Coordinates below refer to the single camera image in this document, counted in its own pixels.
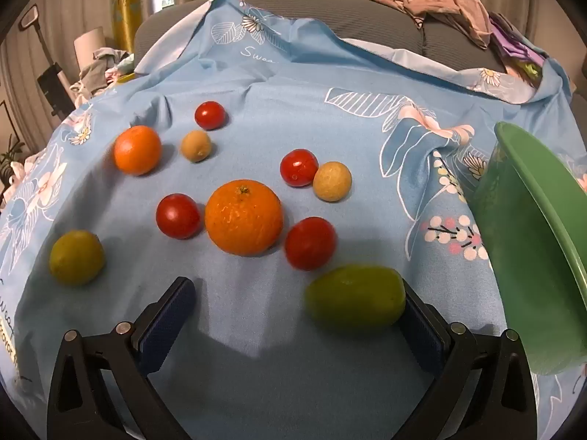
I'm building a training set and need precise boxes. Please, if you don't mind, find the large tan longan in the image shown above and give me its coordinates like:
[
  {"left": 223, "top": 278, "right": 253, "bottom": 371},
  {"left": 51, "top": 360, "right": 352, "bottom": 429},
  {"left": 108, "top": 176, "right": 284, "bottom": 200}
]
[{"left": 313, "top": 161, "right": 353, "bottom": 203}]

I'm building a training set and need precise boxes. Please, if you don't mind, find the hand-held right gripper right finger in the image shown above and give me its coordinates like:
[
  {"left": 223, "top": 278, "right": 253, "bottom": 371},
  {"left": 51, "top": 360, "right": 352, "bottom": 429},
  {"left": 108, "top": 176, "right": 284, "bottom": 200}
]
[{"left": 397, "top": 279, "right": 538, "bottom": 440}]

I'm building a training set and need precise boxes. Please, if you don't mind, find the purple clothing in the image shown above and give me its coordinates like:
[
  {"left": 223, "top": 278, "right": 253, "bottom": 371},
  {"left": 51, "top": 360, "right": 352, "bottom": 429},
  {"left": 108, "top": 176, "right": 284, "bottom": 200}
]
[{"left": 488, "top": 11, "right": 548, "bottom": 92}]

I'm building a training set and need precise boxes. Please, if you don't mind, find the black stick vacuum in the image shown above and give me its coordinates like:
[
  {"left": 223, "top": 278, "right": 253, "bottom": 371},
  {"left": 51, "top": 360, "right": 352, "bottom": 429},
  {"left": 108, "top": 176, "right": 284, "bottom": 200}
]
[{"left": 18, "top": 4, "right": 76, "bottom": 117}]

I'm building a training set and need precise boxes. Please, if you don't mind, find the large orange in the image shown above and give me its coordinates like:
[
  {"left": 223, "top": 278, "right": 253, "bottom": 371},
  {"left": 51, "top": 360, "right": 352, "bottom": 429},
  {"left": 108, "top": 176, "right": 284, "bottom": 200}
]
[{"left": 204, "top": 179, "right": 284, "bottom": 257}]

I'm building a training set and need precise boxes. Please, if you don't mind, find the large red cherry tomato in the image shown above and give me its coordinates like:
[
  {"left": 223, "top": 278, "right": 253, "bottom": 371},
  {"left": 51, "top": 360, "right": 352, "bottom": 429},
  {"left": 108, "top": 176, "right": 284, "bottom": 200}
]
[{"left": 284, "top": 216, "right": 338, "bottom": 271}]

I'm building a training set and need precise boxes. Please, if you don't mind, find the round green fruit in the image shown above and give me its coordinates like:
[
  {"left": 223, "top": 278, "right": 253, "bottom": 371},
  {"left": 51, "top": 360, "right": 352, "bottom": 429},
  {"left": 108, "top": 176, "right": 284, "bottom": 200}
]
[{"left": 49, "top": 230, "right": 106, "bottom": 286}]

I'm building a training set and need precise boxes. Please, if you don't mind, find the blue floral bedsheet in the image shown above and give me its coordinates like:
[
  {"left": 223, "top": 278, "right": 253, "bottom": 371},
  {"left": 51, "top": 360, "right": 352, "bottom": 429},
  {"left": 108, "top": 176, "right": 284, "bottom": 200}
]
[{"left": 0, "top": 0, "right": 579, "bottom": 440}]

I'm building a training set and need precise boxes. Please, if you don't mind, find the pink clothes pile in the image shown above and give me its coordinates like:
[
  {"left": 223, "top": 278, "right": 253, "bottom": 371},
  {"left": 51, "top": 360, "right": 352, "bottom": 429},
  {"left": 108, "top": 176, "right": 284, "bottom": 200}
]
[{"left": 349, "top": 0, "right": 493, "bottom": 50}]

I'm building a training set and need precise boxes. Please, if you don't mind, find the green plastic bowl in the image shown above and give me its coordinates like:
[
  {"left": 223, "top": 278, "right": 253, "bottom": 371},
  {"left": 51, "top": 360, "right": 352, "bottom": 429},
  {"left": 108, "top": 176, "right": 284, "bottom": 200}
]
[{"left": 468, "top": 121, "right": 587, "bottom": 375}]

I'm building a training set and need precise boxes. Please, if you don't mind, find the small tan longan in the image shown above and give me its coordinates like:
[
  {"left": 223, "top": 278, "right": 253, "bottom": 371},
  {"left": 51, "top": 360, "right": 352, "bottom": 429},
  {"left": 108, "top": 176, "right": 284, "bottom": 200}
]
[{"left": 180, "top": 130, "right": 212, "bottom": 163}]

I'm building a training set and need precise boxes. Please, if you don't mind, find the small orange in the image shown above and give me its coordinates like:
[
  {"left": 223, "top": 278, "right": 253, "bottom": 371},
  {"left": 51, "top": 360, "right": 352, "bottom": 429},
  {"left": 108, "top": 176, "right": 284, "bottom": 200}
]
[{"left": 114, "top": 125, "right": 163, "bottom": 176}]

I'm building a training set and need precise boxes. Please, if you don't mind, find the oblong green fruit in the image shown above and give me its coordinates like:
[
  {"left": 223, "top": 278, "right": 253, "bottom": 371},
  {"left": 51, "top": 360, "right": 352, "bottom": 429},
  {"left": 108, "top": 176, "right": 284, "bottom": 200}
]
[{"left": 305, "top": 265, "right": 406, "bottom": 329}]

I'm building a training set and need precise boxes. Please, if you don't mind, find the small red cherry tomato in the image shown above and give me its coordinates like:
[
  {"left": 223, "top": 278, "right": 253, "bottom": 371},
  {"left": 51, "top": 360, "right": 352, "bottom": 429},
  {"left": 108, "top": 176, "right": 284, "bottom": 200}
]
[{"left": 194, "top": 101, "right": 227, "bottom": 131}]

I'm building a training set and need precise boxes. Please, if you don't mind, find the yellow patterned curtain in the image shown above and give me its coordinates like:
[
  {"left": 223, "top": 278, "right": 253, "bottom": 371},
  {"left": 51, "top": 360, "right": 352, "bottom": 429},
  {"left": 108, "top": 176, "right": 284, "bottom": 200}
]
[{"left": 112, "top": 0, "right": 143, "bottom": 51}]

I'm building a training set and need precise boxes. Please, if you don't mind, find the white lamp shade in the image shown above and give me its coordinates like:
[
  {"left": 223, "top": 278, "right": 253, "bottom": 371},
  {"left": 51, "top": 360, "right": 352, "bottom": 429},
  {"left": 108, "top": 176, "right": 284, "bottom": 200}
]
[{"left": 73, "top": 27, "right": 107, "bottom": 70}]

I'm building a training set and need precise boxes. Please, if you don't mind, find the grey and white clothes pile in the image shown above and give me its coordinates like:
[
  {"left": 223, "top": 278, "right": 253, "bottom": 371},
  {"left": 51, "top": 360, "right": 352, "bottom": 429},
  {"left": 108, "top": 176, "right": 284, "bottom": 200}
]
[{"left": 69, "top": 47, "right": 136, "bottom": 99}]

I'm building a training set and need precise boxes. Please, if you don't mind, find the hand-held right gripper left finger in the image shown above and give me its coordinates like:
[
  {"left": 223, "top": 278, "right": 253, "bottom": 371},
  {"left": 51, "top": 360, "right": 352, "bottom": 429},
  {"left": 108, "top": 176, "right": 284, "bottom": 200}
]
[{"left": 47, "top": 276, "right": 198, "bottom": 440}]

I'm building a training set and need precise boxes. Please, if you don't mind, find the green houseplant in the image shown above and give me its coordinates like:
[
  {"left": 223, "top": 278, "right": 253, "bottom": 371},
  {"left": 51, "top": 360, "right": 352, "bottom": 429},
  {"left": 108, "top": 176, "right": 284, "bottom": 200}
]
[{"left": 0, "top": 135, "right": 26, "bottom": 179}]

